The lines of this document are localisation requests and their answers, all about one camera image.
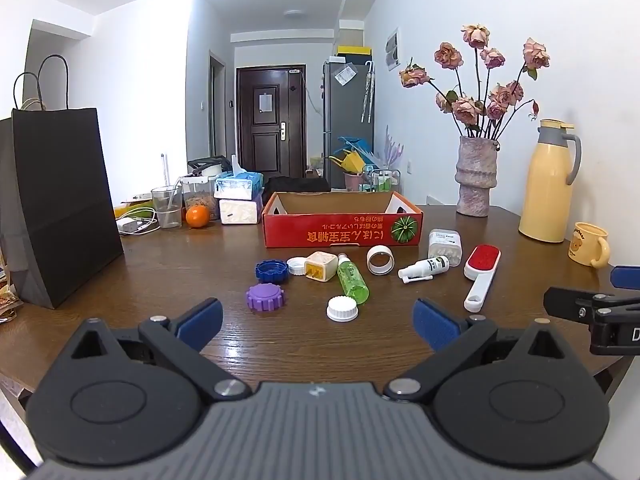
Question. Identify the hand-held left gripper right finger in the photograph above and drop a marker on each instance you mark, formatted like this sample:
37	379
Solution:
435	322

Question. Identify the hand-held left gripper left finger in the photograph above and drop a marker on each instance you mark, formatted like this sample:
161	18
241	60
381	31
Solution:
200	317

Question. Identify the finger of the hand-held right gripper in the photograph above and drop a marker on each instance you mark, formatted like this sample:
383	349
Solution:
565	301
627	276

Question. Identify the small white spray bottle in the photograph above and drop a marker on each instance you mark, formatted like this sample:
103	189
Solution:
430	265

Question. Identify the purple ridged cap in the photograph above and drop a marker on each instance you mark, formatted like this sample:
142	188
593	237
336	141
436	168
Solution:
266	296

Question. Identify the translucent white plastic container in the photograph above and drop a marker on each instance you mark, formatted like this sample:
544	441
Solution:
444	247

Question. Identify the red white lint brush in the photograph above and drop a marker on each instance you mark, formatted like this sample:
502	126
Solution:
482	260

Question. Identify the blue ridged cap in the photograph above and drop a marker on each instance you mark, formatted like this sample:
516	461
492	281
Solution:
271	271

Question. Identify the green spray bottle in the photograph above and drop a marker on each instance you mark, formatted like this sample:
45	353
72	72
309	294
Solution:
352	282

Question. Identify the white ridged jar lid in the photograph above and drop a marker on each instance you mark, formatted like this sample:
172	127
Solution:
342	309

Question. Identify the small white flip cap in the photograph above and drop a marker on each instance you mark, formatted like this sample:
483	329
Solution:
296	266

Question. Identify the white yellow plug adapter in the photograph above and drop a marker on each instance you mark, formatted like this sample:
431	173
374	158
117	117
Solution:
322	262

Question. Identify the red cardboard box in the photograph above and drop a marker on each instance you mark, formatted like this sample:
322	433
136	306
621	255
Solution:
325	230

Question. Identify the yellow mug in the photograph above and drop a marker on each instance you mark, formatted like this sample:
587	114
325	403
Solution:
586	245

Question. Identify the orange fruit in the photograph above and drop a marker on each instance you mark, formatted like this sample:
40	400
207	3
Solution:
197	216

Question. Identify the yellow thermos jug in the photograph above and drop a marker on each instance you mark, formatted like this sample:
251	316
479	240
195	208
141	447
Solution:
545	190

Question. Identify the white purple tissue pack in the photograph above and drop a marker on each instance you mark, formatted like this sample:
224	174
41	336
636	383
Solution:
240	211

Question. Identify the clear drinking glass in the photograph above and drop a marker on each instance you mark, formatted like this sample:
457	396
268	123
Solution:
166	207

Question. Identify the white flat board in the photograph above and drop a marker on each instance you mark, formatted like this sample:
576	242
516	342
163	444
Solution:
440	200

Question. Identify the clear plastic food container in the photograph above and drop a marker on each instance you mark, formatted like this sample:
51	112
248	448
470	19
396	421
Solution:
200	192

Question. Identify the yellow packet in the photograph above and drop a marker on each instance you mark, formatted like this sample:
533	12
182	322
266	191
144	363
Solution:
131	206

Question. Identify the blue tissue pack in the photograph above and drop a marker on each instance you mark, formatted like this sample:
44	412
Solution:
237	187

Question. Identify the metal rack with bottles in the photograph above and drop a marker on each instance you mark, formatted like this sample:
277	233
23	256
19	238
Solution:
384	180

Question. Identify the pink bucket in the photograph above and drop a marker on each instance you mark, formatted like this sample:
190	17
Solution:
353	181

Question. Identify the black chair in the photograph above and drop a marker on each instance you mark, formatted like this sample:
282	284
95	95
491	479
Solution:
295	185

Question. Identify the purple feather decoration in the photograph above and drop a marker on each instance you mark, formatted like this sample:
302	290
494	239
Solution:
392	150

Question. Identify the yellow watering can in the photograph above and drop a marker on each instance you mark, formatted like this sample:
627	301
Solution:
352	161

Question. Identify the dark brown door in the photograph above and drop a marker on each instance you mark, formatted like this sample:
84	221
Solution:
270	145

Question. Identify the black paper bag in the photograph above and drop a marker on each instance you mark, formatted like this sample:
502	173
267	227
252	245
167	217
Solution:
50	200

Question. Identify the pile of snack packets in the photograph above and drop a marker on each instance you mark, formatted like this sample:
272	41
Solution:
7	300

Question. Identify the blue plastic stool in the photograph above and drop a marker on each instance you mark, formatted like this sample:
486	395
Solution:
357	142

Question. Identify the bunch of dried pink roses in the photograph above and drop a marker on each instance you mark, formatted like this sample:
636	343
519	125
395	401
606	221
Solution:
467	105

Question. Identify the grey refrigerator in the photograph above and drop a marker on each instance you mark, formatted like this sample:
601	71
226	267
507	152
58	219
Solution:
345	110

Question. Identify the white folded umbrellas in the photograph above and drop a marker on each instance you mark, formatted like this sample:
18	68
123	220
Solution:
367	90

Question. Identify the clear plastic bag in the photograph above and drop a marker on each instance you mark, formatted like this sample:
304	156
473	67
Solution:
345	75

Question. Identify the yellow flat box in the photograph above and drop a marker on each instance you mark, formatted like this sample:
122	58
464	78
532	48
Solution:
355	52

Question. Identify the round ceiling lamp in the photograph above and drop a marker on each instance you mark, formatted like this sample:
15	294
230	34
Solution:
294	12

